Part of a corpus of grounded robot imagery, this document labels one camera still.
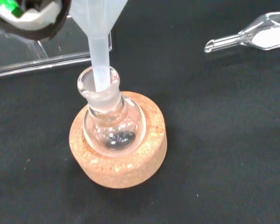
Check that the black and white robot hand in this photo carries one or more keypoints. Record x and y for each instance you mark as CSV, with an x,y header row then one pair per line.
x,y
37,23

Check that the clear funnel stand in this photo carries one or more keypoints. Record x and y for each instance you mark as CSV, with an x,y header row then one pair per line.
x,y
18,65

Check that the round-bottom glass flask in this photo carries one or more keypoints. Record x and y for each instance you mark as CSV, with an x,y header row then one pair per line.
x,y
112,126

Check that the glass weighing funnel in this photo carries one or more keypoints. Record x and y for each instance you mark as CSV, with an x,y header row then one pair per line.
x,y
266,37

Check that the black cloth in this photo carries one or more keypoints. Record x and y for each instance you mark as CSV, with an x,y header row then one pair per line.
x,y
224,140

